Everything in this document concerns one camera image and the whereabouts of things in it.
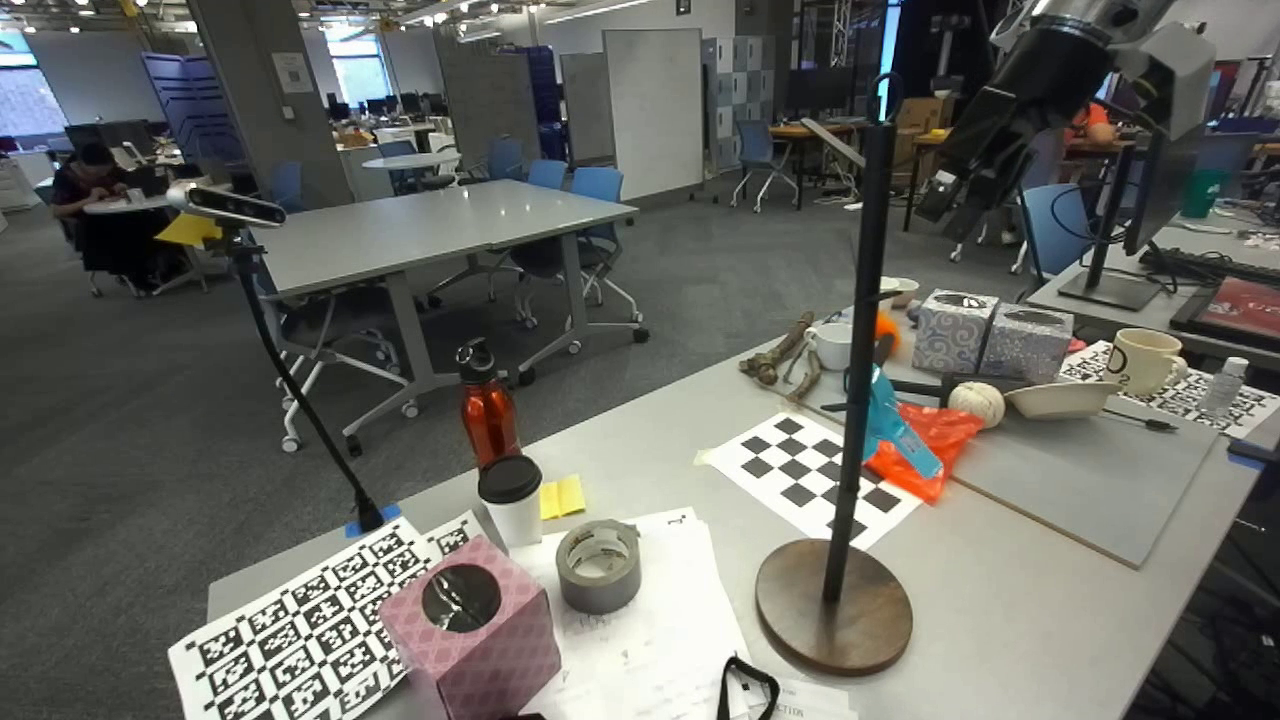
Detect marker tag printed sheet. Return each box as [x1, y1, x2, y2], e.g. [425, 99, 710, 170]
[1054, 335, 1280, 441]
[162, 507, 491, 720]

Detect person in orange shirt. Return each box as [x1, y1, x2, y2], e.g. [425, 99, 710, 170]
[1061, 99, 1127, 151]

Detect orange plastic bag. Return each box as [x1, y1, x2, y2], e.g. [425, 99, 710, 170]
[860, 400, 993, 507]

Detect pink tissue box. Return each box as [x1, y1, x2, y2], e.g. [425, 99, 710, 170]
[375, 531, 566, 720]

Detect large grey table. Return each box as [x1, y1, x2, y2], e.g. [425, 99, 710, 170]
[249, 176, 656, 460]

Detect black white checkerboard sheet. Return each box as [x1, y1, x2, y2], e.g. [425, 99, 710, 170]
[690, 407, 927, 558]

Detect white whiteboard panel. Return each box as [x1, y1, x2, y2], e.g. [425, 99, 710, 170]
[598, 23, 709, 203]

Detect black stand with brown base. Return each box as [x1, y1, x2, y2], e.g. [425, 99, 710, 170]
[753, 72, 919, 679]

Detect orange ball toy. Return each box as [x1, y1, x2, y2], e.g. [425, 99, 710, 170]
[867, 303, 910, 367]

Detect black monitor stand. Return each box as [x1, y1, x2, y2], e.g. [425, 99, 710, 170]
[1054, 139, 1169, 319]

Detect white cup with black lid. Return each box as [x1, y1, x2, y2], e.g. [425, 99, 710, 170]
[474, 447, 547, 551]

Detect grey table mat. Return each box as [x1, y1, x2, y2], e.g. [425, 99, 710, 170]
[950, 403, 1226, 578]

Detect red water bottle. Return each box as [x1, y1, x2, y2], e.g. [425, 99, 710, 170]
[452, 335, 524, 474]

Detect red flat case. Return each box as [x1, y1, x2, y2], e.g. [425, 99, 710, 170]
[1169, 268, 1280, 356]

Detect cream mug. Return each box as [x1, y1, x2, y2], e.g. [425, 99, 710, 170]
[1106, 323, 1189, 403]

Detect cream shallow bowl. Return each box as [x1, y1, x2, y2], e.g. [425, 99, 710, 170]
[1003, 377, 1127, 427]

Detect small white bottle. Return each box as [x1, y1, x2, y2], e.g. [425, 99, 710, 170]
[1203, 349, 1254, 422]

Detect blue plastic clamp peg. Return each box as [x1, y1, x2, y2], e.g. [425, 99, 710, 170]
[857, 363, 944, 487]

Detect grey duct tape roll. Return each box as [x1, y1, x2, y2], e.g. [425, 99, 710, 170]
[551, 516, 648, 619]

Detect yellow bag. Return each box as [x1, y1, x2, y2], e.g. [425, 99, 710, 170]
[152, 207, 228, 252]

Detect seated person in dark clothes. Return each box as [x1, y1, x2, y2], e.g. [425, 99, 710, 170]
[49, 126, 190, 300]

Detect green container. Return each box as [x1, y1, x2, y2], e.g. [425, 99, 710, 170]
[1174, 159, 1226, 225]

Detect patterned grey tissue box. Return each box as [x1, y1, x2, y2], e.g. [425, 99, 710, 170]
[977, 300, 1079, 389]
[907, 284, 1003, 381]

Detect white yarn ball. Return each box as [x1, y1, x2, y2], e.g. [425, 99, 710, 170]
[944, 377, 1006, 438]

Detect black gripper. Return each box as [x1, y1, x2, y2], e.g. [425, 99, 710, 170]
[917, 11, 1135, 268]

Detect plain white cup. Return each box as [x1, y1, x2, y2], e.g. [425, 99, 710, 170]
[804, 307, 865, 377]

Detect white paper sheets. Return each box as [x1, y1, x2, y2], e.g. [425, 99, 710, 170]
[508, 505, 816, 720]

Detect thick knobby wooden stick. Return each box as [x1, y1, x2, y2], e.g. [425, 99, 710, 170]
[737, 312, 819, 392]

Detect black camera on thin stand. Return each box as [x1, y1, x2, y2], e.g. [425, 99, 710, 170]
[178, 184, 408, 543]

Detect long brown wooden stick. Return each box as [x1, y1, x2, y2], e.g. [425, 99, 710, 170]
[784, 349, 833, 407]

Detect yellow sticky note pad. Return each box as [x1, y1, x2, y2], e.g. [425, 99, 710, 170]
[533, 474, 590, 525]

